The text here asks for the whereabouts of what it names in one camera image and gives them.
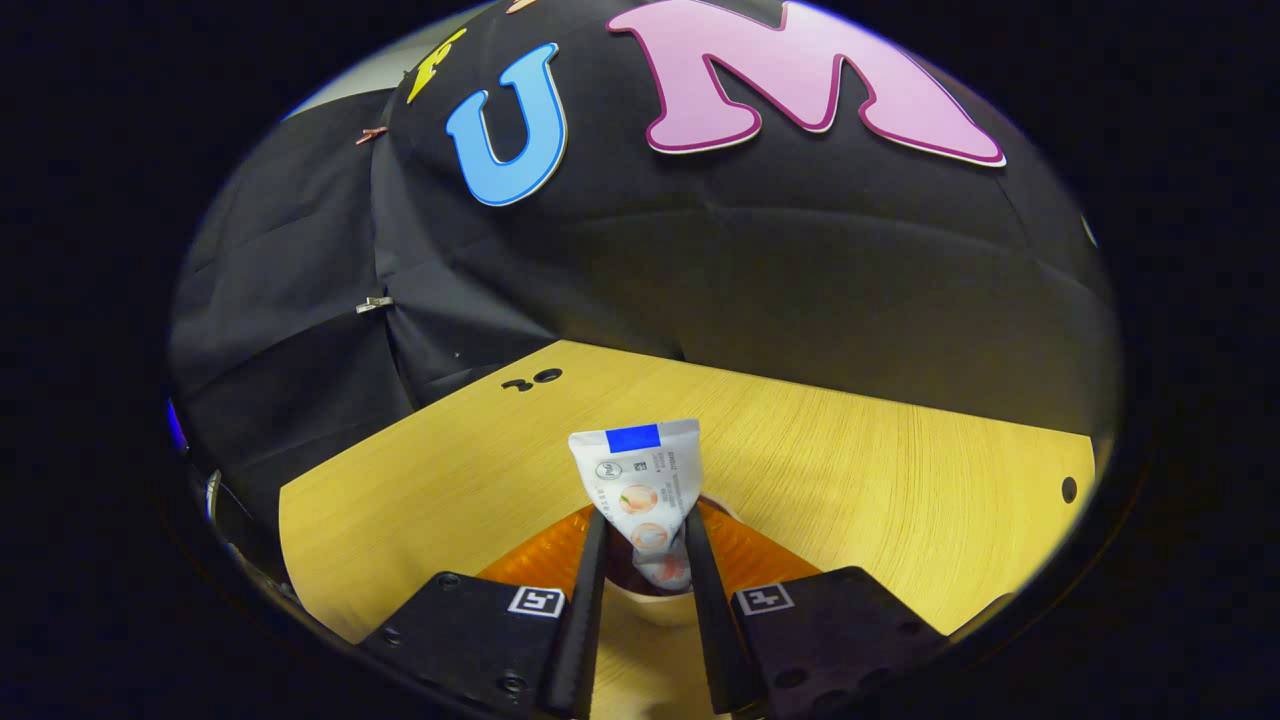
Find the white toothpaste tube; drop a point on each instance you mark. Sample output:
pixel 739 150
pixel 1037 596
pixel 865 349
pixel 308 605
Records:
pixel 640 480

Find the beige cup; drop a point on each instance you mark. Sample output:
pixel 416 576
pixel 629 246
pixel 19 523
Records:
pixel 650 607

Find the wooden desktop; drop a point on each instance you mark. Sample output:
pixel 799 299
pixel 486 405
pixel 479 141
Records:
pixel 850 480

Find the black backdrop cloth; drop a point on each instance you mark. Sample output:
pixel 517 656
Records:
pixel 760 270

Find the silver cloth clip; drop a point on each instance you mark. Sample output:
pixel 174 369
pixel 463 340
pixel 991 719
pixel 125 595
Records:
pixel 374 304

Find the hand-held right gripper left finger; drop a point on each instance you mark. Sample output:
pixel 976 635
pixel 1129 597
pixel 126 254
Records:
pixel 585 620

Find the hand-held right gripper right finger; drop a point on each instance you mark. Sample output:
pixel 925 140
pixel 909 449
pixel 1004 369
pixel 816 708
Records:
pixel 715 620

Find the orange cloth clip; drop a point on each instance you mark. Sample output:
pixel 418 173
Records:
pixel 371 133

